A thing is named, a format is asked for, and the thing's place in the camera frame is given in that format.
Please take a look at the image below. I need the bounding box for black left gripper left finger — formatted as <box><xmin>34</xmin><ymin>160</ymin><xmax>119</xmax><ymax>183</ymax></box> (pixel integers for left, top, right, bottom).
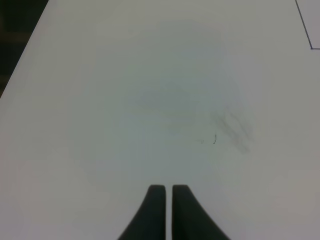
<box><xmin>119</xmin><ymin>185</ymin><xmax>166</xmax><ymax>240</ymax></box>

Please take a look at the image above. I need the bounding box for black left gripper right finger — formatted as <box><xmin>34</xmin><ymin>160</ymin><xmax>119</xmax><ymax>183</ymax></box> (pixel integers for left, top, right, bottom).
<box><xmin>171</xmin><ymin>185</ymin><xmax>229</xmax><ymax>240</ymax></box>

